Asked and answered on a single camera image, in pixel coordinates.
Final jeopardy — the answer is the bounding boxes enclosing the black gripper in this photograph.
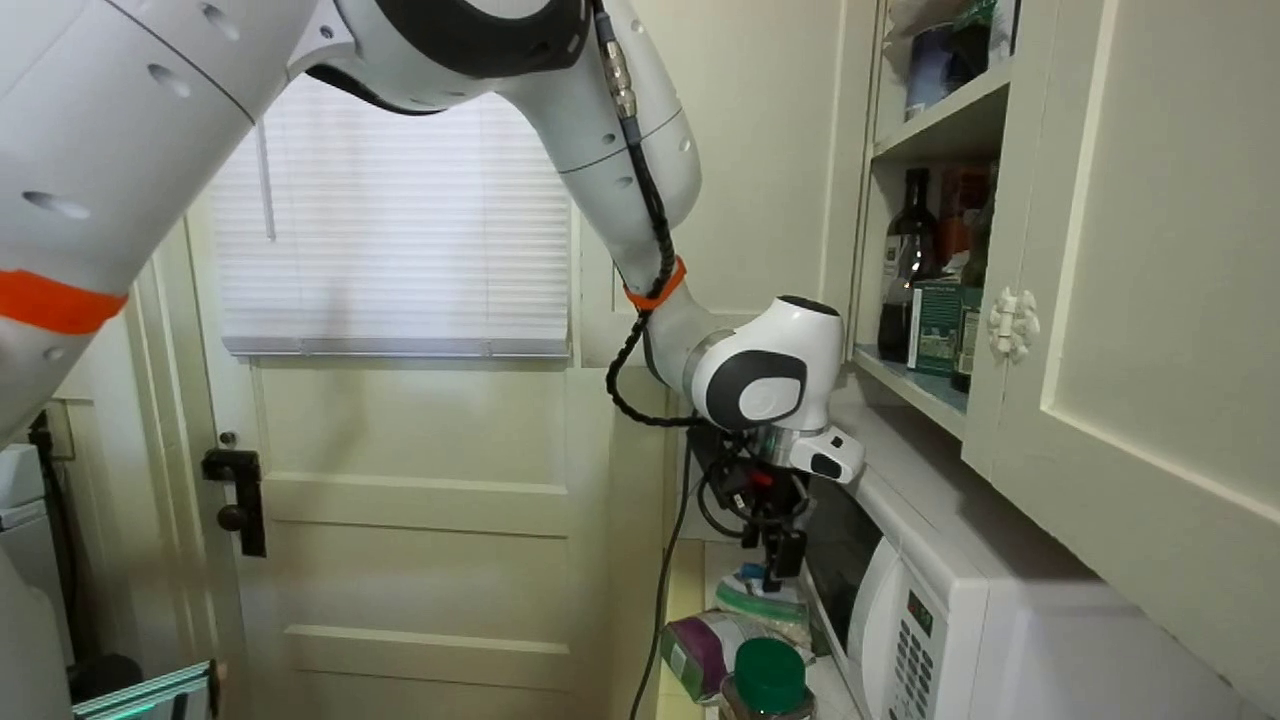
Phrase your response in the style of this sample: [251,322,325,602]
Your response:
[693,424,808,586]

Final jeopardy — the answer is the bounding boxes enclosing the white and green packet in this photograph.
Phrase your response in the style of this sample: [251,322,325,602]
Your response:
[713,563,812,644]

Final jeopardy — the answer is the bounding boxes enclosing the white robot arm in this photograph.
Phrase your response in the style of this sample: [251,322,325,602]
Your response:
[0,0,866,484]

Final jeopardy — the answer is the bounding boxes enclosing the cream cabinet door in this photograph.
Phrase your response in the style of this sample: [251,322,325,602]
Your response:
[963,0,1280,716]

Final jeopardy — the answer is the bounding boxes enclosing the cream upper cabinet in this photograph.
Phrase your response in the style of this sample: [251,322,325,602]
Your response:
[858,0,1021,437]

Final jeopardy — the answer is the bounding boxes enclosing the white microwave oven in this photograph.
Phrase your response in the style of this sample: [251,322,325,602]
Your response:
[795,382,1258,720]

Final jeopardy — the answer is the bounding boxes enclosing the green and white box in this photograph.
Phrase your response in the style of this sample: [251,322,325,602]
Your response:
[908,281,982,375]

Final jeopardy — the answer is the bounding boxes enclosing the dark glass bottle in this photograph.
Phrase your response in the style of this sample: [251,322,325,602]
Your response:
[878,168,937,362]

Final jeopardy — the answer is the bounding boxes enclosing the cream panel door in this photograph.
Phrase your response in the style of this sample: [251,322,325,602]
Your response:
[138,75,695,720]

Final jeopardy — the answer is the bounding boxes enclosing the white window blind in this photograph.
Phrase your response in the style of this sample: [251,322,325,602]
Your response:
[206,80,571,359]

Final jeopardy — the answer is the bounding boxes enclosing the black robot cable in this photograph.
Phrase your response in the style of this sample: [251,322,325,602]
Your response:
[593,0,705,720]

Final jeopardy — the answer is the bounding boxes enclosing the black door handle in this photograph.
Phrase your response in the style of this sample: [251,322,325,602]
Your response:
[200,432,269,555]

